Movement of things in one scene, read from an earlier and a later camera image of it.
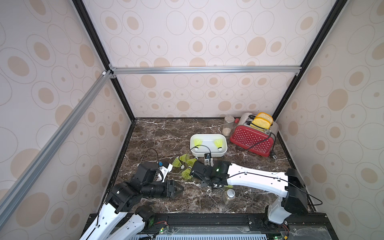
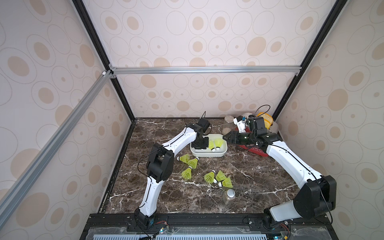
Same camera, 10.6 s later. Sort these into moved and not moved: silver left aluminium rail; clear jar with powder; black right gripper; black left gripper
Moved: black left gripper; black right gripper
Not moved: clear jar with powder; silver left aluminium rail
